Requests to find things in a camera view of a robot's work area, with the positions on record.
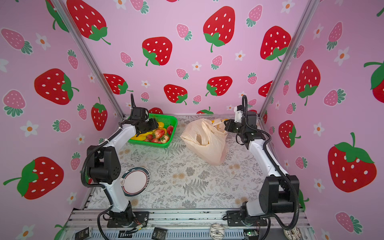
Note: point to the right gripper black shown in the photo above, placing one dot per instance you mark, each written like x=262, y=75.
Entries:
x=229, y=127

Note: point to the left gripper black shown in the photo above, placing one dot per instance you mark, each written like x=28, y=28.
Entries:
x=153, y=124

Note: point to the banana print plastic bag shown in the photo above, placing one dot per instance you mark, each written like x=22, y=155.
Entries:
x=207, y=139

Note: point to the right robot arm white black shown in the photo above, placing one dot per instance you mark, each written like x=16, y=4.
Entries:
x=279, y=195

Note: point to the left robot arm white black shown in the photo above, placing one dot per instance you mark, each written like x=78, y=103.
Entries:
x=102, y=167

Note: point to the yellow fake banana bunch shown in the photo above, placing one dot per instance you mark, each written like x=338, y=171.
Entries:
x=141, y=137

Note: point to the red yellow fake apple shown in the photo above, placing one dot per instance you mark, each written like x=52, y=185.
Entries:
x=159, y=133

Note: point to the green plastic fruit basket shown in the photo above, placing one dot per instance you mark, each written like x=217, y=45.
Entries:
x=169, y=124

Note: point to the round white plate dark rim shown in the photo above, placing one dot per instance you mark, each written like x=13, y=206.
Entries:
x=135, y=181

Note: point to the white sprinkled donut centre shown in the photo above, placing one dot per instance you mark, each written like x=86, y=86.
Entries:
x=217, y=231

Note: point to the white sprinkled donut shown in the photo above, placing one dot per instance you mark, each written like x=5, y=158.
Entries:
x=217, y=231
x=293, y=234

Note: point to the white sprinkled donut right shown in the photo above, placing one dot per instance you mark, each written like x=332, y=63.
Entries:
x=293, y=234

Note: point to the black square tag centre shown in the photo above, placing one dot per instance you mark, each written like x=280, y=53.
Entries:
x=159, y=234

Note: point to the black square tag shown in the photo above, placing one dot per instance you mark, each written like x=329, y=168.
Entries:
x=159, y=234
x=84, y=234

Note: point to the black square tag left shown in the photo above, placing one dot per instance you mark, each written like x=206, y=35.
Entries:
x=84, y=234

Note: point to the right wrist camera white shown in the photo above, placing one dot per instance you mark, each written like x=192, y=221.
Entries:
x=239, y=112

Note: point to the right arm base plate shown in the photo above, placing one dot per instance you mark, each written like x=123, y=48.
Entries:
x=239, y=219

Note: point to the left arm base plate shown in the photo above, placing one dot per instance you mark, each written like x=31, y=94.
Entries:
x=128, y=220

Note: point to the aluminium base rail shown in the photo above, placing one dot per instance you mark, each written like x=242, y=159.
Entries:
x=180, y=224

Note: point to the aluminium frame post left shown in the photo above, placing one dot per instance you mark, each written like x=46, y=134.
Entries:
x=79, y=40

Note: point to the aluminium frame post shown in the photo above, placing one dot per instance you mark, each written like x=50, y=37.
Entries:
x=79, y=40
x=297, y=37

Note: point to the aluminium frame post right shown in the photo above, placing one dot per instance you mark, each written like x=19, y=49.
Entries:
x=297, y=37

